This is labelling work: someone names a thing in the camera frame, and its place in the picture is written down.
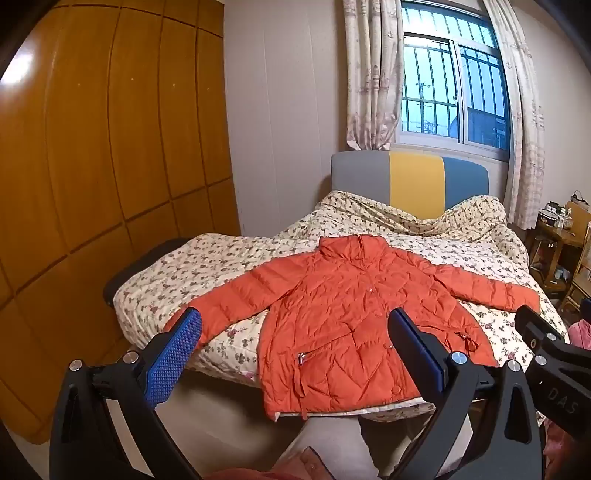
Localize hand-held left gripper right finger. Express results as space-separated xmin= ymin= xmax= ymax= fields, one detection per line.
xmin=388 ymin=308 xmax=546 ymax=480

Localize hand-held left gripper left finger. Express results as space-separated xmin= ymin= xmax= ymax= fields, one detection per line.
xmin=48 ymin=307 xmax=204 ymax=480

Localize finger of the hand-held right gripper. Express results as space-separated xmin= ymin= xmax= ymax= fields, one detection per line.
xmin=514 ymin=305 xmax=570 ymax=352

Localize orange quilted jacket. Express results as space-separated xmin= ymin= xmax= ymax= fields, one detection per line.
xmin=164 ymin=234 xmax=541 ymax=421

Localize person's right forearm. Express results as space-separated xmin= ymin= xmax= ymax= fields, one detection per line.
xmin=540 ymin=413 xmax=578 ymax=480

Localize pink cloth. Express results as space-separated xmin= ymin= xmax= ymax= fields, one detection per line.
xmin=568 ymin=319 xmax=591 ymax=350

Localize wooden bedside table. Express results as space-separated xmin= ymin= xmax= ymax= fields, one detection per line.
xmin=527 ymin=220 xmax=579 ymax=292

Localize dark bed base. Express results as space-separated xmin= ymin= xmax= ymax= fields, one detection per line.
xmin=102 ymin=238 xmax=188 ymax=311

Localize floral quilt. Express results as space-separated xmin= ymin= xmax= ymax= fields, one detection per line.
xmin=113 ymin=190 xmax=571 ymax=423

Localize brown paper bag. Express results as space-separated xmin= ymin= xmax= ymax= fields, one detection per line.
xmin=564 ymin=190 xmax=591 ymax=232

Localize person's grey trouser leg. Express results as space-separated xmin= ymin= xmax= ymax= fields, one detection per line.
xmin=277 ymin=413 xmax=384 ymax=480

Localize grey yellow blue headboard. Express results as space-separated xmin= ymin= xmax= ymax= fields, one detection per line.
xmin=331 ymin=150 xmax=490 ymax=217

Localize wooden wardrobe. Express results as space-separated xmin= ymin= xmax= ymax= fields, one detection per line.
xmin=0 ymin=0 xmax=243 ymax=446

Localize patterned curtain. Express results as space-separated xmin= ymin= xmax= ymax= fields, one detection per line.
xmin=342 ymin=0 xmax=406 ymax=152
xmin=480 ymin=0 xmax=546 ymax=229

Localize barred window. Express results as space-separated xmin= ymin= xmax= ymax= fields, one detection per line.
xmin=396 ymin=0 xmax=513 ymax=161

